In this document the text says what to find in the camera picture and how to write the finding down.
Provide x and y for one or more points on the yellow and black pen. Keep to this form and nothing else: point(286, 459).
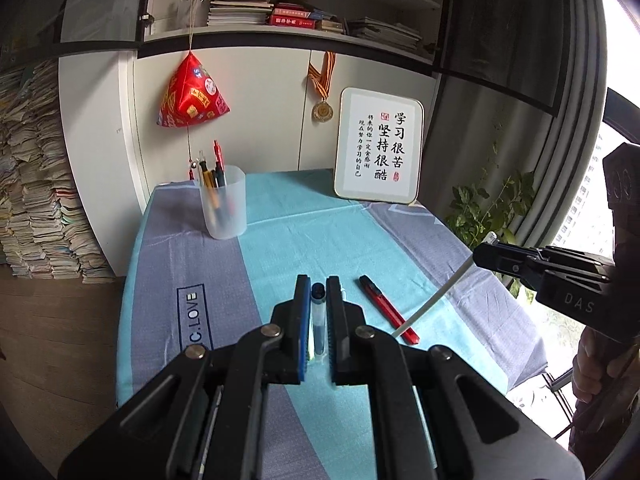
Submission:
point(204, 170)

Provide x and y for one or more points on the green potted plant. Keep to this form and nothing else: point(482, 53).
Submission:
point(475, 205)

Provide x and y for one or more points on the stack of magazines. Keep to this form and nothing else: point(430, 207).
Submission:
point(240, 7)

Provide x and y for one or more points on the blue and grey tablecloth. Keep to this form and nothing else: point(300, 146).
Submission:
point(280, 240)

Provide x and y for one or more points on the thick red book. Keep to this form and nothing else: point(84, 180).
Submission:
point(292, 20)

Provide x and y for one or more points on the wide stack of booklets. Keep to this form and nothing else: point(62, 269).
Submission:
point(385, 32)

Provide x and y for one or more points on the translucent plastic cup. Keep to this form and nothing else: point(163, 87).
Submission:
point(232, 220)

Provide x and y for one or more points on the grey curtain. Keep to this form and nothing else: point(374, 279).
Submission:
point(570, 110)

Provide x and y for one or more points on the clear shelf pen holder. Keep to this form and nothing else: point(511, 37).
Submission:
point(192, 10)

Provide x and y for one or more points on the small stack of books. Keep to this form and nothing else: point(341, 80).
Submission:
point(330, 24)

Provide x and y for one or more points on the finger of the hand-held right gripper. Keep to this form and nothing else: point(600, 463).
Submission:
point(510, 254)
point(550, 277)

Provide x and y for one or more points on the pale green pen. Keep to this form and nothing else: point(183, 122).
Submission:
point(311, 352)

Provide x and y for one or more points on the dark glass cabinet door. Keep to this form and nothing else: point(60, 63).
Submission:
point(100, 5)
point(500, 35)

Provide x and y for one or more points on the medal with orange ribbon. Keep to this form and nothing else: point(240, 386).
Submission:
point(322, 111)

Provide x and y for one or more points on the white pen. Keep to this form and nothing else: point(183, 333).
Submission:
point(440, 295)

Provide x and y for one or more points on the red pyramid hanging ornament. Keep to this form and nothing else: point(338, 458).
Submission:
point(192, 92)

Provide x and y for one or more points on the red pen with black ends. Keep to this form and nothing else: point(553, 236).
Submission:
point(385, 307)

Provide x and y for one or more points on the person's right hand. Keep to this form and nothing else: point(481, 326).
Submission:
point(590, 365)

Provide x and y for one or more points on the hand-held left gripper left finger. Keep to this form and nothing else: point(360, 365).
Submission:
point(302, 330)

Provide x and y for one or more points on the pile of stacked papers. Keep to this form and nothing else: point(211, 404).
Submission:
point(45, 210)

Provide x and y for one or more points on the framed calligraphy sign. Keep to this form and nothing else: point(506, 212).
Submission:
point(380, 145)

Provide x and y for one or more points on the white bookshelf cabinet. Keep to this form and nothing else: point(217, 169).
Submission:
point(270, 110)

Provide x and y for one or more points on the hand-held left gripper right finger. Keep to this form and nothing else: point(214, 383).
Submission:
point(334, 330)

